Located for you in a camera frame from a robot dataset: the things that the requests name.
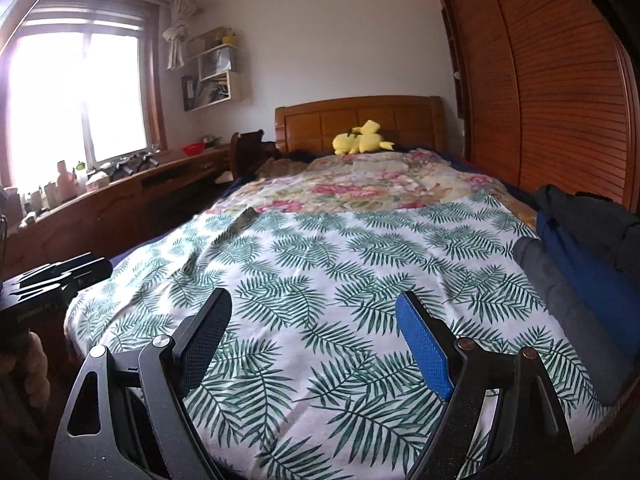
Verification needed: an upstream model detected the wooden slatted wardrobe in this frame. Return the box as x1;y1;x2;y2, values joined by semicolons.
429;0;640;221

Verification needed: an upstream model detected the window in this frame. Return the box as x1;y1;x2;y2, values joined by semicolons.
0;5;166;186

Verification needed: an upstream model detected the wooden bed headboard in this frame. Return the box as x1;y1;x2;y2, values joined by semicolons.
274;95;447;156

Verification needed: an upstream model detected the floral quilt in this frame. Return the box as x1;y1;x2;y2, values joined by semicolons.
212;149;541;216

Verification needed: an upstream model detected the black double-breasted coat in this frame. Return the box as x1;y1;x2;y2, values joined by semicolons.
535;184;640;281

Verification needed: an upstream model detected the white wall shelf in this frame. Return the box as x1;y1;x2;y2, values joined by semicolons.
181;27;253;112

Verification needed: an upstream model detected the black metal clutter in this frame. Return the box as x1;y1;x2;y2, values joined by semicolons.
107;152;158;181

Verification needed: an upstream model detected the yellow plush toy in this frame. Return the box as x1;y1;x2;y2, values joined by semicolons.
332;120;396;157

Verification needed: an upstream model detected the folded grey garment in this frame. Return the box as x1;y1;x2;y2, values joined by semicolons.
512;237;631;406

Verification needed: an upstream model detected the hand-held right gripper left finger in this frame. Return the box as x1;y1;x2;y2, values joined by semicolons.
50;287;233;480

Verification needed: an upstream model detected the folded blue garment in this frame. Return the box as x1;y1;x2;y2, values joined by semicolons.
537;210;640;376

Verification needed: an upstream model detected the long wooden desk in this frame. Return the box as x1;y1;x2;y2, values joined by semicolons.
0;144;233;281

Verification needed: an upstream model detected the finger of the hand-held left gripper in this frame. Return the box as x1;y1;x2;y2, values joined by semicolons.
10;259;113;298
20;255;96;281

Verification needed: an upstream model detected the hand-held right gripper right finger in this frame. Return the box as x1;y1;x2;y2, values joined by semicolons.
395;290;576;480

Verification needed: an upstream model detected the dark wooden chair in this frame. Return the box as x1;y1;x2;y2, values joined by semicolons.
230;130;276;181

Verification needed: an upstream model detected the pink plastic bottle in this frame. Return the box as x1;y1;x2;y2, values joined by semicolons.
56;160;76;206

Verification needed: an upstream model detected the tied beige curtain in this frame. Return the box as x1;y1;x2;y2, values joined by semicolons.
162;0;201;71

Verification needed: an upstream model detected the person's left hand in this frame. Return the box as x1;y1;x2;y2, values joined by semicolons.
0;332;51;411

